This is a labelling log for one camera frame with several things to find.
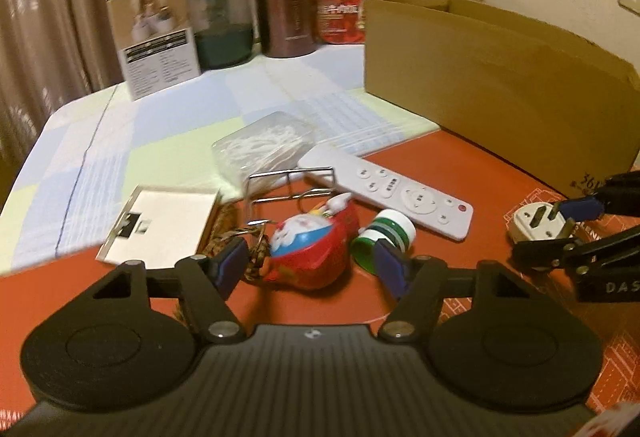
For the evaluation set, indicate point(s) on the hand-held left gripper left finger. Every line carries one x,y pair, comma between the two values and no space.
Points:
233,263

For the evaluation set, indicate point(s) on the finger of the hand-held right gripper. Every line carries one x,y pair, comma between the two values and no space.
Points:
540,254
577,208

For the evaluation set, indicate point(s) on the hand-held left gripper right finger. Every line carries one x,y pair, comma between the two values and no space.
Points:
387,268

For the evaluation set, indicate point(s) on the white power plug adapter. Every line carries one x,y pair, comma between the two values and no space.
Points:
530,222

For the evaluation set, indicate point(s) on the green white small bottle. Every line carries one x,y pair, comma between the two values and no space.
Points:
395,228

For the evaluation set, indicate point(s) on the brown cardboard box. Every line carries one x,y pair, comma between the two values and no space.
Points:
490,82

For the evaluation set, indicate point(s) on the red table mat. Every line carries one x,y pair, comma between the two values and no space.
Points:
500,277

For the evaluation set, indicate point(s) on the white remote control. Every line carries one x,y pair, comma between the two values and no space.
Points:
400,194

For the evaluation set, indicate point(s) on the flat white card box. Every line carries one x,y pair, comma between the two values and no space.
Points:
165,222

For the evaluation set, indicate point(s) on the clear bag of cotton swabs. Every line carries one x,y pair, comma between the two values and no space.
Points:
260,144

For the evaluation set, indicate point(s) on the pastel chequered tablecloth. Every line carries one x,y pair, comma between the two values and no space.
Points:
150,137

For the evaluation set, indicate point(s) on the white printed product box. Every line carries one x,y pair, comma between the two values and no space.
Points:
160,47

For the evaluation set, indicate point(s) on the green glass jar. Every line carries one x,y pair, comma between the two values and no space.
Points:
222,27

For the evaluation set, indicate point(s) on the red instant meal bowl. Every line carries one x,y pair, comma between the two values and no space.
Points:
342,14

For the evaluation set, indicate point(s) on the brown metal canister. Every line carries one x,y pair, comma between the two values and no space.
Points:
287,7

